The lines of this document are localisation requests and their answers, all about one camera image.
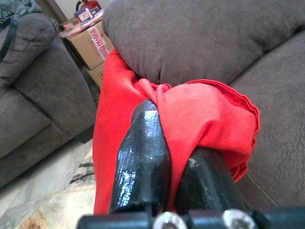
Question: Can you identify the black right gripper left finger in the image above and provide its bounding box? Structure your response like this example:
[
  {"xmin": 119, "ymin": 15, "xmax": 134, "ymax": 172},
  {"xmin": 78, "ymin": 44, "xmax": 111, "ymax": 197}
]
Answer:
[{"xmin": 109, "ymin": 99, "xmax": 172, "ymax": 214}]

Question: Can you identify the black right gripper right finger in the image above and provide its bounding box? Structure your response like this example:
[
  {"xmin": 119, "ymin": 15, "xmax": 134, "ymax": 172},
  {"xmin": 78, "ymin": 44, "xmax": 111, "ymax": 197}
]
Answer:
[{"xmin": 175, "ymin": 146, "xmax": 248, "ymax": 215}]

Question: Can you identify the red pillow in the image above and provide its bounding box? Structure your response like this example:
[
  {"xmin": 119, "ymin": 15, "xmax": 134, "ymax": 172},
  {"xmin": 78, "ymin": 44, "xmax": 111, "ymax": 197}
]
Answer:
[{"xmin": 92, "ymin": 49, "xmax": 261, "ymax": 214}]

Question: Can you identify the brown fabric two-seat sofa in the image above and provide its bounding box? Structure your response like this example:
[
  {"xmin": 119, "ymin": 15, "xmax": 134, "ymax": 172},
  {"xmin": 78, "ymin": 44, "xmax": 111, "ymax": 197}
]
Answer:
[{"xmin": 102, "ymin": 0, "xmax": 305, "ymax": 208}]

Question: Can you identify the plain cardboard box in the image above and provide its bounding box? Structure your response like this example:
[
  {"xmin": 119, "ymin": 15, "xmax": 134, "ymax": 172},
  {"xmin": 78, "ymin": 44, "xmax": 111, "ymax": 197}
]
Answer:
[{"xmin": 87, "ymin": 63, "xmax": 105, "ymax": 89}]

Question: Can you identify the cardboard box with fragile tape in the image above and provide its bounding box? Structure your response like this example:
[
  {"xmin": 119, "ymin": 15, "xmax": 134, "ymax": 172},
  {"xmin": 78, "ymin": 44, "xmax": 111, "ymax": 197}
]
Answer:
[{"xmin": 59, "ymin": 21, "xmax": 115, "ymax": 71}]

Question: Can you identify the clear plastic bag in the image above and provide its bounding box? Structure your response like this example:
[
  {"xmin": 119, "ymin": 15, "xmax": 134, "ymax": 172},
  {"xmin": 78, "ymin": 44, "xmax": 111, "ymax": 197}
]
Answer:
[{"xmin": 59, "ymin": 10, "xmax": 105, "ymax": 38}]

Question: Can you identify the small red blue box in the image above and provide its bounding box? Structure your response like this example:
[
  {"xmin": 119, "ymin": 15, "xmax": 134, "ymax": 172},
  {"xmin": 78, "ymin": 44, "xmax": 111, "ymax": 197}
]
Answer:
[{"xmin": 74, "ymin": 7, "xmax": 102, "ymax": 24}]

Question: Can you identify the red fire extinguisher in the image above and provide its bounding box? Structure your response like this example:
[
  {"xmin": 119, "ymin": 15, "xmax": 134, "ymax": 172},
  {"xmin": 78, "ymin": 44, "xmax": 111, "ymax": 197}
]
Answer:
[{"xmin": 75, "ymin": 0, "xmax": 100, "ymax": 12}]

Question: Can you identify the grey teal clothes pile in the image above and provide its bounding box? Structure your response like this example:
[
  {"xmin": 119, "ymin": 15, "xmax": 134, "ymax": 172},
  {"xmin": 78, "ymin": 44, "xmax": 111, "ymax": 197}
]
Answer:
[{"xmin": 0, "ymin": 0, "xmax": 43, "ymax": 19}]

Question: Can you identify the black strap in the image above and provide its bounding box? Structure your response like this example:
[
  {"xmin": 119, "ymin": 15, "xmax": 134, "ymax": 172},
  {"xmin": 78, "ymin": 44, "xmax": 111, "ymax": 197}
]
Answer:
[{"xmin": 0, "ymin": 18, "xmax": 19, "ymax": 63}]

